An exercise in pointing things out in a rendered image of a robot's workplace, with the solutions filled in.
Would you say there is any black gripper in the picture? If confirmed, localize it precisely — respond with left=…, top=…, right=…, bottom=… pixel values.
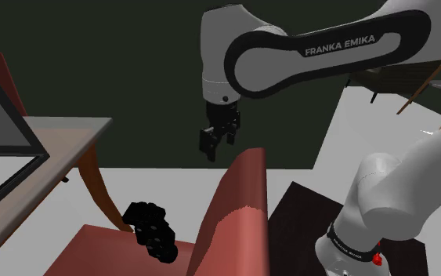
left=198, top=100, right=242, bottom=162

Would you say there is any red chair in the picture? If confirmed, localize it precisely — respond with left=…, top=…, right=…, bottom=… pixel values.
left=43, top=147, right=271, bottom=276

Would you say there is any black game controller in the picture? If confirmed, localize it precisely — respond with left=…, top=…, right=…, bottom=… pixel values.
left=121, top=201, right=179, bottom=265

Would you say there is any grey table with brown legs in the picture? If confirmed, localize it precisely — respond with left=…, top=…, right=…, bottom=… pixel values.
left=0, top=115, right=136, bottom=273

